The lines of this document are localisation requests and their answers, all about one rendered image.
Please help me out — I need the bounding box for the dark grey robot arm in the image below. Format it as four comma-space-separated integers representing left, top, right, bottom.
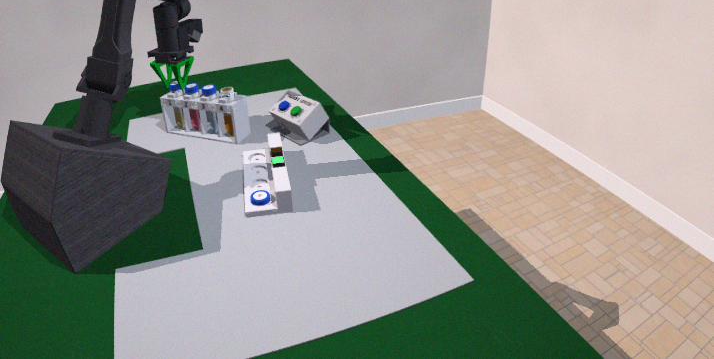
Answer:
52, 0, 203, 147

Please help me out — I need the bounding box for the white four-tube rack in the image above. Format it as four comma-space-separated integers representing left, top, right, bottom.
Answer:
160, 89, 250, 144

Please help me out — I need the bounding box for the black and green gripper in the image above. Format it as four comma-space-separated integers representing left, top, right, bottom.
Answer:
147, 25, 194, 90

